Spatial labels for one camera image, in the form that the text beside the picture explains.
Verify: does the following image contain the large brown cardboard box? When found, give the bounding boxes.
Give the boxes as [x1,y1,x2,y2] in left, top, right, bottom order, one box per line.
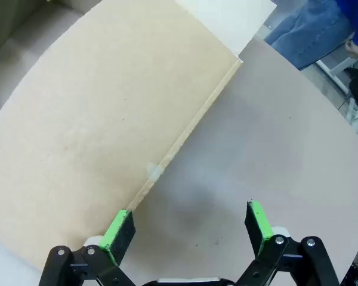
[0,0,277,286]

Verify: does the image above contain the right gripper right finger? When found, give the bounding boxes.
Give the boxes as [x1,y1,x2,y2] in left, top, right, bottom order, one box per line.
[234,201,341,286]

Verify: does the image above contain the person's left hand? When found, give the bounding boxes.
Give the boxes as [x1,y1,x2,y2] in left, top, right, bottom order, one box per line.
[345,38,358,60]

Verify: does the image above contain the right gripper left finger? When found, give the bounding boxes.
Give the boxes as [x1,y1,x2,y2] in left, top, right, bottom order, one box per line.
[38,210,138,286]

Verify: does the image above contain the white metal frame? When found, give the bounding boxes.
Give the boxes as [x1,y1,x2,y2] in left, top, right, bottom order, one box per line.
[315,55,358,132]

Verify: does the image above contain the blue denim jeans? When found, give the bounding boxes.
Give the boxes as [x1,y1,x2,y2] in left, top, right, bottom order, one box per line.
[264,0,356,72]

